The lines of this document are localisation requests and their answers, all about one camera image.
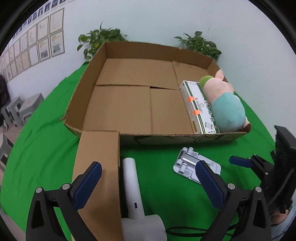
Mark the left potted plant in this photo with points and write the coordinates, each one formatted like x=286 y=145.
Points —
x=92 y=41

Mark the potted plant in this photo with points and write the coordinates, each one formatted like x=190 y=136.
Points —
x=197 y=43
x=92 y=41

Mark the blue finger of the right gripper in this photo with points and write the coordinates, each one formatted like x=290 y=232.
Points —
x=239 y=161

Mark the framed certificate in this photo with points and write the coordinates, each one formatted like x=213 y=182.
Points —
x=56 y=21
x=57 y=43

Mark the operator left hand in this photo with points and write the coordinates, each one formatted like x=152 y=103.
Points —
x=278 y=217

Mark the green white medicine box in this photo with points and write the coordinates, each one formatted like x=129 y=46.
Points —
x=199 y=110

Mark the large open cardboard tray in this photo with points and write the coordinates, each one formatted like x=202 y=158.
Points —
x=133 y=88

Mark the white handheld fan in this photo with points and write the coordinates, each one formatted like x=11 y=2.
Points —
x=138 y=226

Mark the pig plush toy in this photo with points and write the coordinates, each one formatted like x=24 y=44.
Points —
x=228 y=110

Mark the grey plastic stool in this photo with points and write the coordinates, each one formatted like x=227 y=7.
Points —
x=29 y=106

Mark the green table cloth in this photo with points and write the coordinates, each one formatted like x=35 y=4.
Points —
x=44 y=156

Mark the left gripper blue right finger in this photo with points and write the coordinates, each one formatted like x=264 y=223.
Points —
x=218 y=191

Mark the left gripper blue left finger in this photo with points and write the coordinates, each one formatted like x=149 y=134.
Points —
x=79 y=191

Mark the right potted plant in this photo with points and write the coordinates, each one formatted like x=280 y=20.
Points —
x=197 y=43

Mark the framed certificate lower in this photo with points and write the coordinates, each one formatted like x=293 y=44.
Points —
x=57 y=43

